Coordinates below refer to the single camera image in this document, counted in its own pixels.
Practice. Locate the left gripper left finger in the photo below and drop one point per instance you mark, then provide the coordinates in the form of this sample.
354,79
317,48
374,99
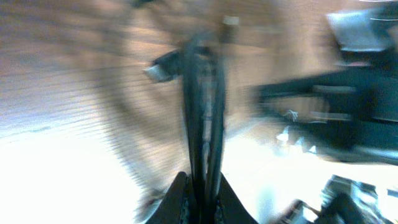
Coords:
179,204

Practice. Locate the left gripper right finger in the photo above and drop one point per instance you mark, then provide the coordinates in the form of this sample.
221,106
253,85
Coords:
225,205

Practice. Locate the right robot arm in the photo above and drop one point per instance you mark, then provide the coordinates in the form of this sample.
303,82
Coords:
352,102

